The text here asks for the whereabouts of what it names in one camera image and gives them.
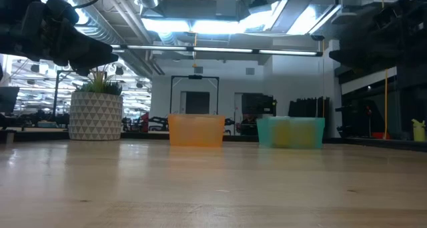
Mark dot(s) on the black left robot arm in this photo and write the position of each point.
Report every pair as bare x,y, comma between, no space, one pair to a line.
10,8

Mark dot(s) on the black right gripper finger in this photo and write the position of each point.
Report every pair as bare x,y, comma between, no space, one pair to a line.
338,57

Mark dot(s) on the teal translucent plastic bin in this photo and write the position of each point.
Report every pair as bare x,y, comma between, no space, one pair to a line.
265,134

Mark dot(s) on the green spiky plant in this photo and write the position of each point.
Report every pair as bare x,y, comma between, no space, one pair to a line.
100,84

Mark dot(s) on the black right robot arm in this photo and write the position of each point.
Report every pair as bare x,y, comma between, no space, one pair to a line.
410,28

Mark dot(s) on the long overhead light bar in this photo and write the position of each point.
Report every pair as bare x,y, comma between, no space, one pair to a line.
220,50

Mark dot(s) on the dark computer monitor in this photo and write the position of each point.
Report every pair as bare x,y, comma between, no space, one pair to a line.
8,99

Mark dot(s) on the orange translucent plastic bin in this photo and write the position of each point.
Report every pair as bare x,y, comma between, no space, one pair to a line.
197,131

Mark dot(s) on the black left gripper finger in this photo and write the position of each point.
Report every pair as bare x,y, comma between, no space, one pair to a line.
81,69
96,51

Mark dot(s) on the black background robot frame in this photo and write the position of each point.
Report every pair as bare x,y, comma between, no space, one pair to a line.
195,77

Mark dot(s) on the large orange white-capped pill bottle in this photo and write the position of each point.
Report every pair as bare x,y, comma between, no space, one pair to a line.
282,133

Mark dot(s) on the yellow-green spray bottle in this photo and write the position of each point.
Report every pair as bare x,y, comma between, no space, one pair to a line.
418,133

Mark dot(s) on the white triangle-patterned plant pot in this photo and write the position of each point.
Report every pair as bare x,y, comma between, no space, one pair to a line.
95,116

